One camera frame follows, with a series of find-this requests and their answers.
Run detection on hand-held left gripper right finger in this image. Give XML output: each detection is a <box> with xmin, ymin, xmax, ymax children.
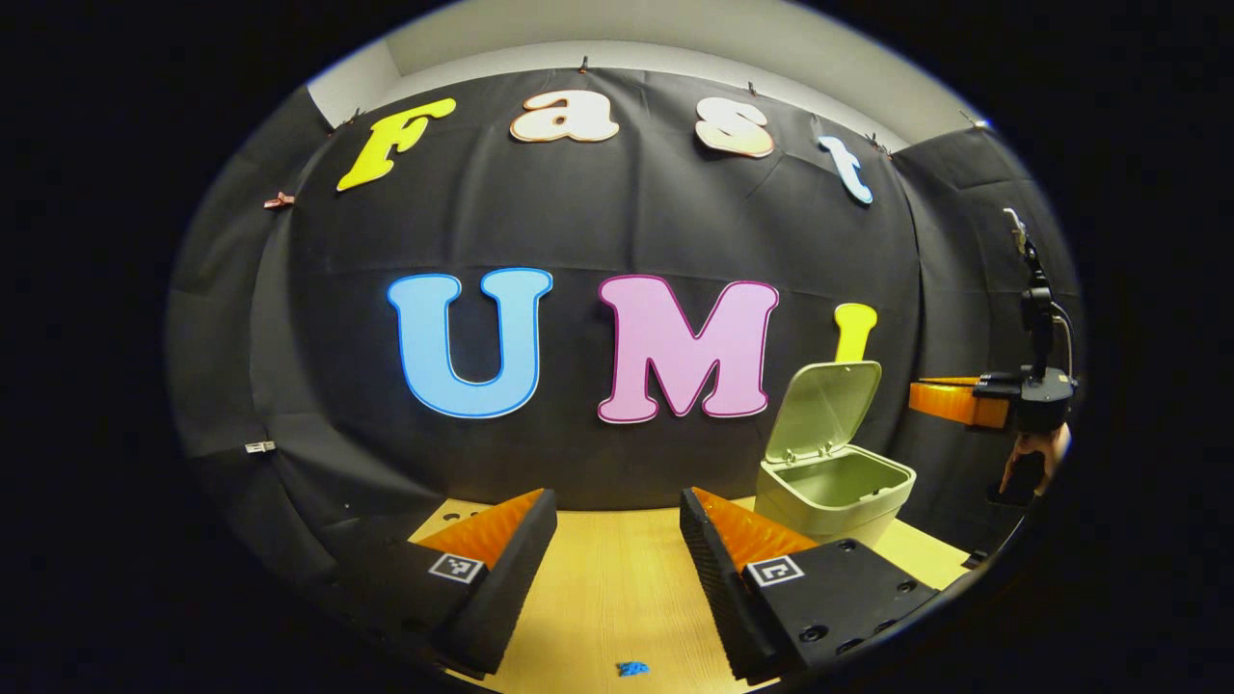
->
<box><xmin>680</xmin><ymin>487</ymin><xmax>941</xmax><ymax>685</ymax></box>

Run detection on black backdrop cloth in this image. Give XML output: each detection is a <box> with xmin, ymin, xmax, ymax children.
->
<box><xmin>166</xmin><ymin>66</ymin><xmax>1086</xmax><ymax>618</ymax></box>

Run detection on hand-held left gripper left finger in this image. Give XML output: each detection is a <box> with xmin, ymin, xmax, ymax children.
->
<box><xmin>337</xmin><ymin>489</ymin><xmax>558</xmax><ymax>676</ymax></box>

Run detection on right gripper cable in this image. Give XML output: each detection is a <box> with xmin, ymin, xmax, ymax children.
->
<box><xmin>1049</xmin><ymin>301</ymin><xmax>1077</xmax><ymax>379</ymax></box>

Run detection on wooden desktop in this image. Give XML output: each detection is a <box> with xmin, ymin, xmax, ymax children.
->
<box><xmin>410</xmin><ymin>496</ymin><xmax>973</xmax><ymax>694</ymax></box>

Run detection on green desktop garbage bin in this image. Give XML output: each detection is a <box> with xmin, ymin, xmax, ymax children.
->
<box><xmin>754</xmin><ymin>360</ymin><xmax>917</xmax><ymax>548</ymax></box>

